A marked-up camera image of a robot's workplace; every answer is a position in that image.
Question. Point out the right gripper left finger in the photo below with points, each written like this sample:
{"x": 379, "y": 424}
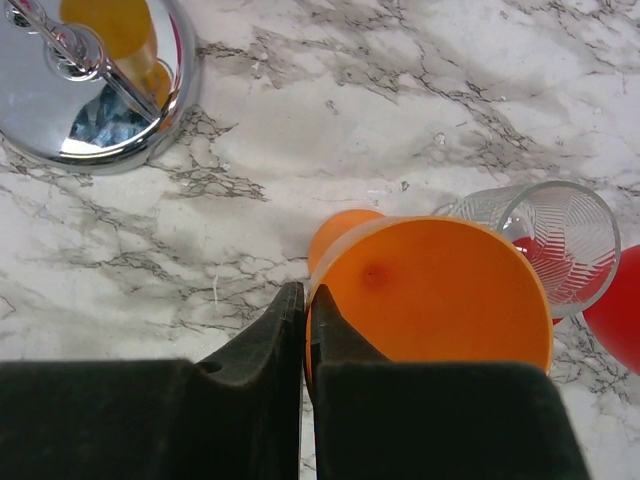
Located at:
{"x": 236, "y": 414}

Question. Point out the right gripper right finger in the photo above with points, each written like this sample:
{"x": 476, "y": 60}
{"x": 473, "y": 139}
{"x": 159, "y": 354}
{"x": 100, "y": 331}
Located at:
{"x": 376, "y": 419}

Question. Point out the orange wine glass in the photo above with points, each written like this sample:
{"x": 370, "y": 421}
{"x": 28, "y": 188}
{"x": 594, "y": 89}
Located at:
{"x": 432, "y": 288}

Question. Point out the red wine glass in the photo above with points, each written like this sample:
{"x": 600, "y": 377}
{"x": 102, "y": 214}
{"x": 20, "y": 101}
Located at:
{"x": 614, "y": 317}

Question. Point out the clear wine glass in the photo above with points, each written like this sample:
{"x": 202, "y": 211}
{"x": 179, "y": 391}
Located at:
{"x": 566, "y": 231}

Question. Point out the chrome wine glass rack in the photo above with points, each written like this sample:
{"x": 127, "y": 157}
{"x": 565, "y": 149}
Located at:
{"x": 96, "y": 87}

